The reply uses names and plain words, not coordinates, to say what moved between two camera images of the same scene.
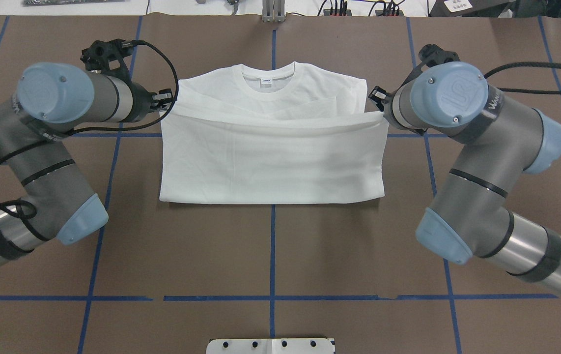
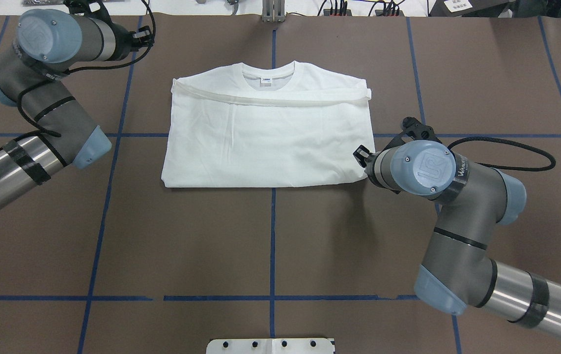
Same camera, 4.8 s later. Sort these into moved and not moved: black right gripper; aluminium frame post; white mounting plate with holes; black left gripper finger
Moved: black right gripper; black left gripper finger
Not moved: white mounting plate with holes; aluminium frame post
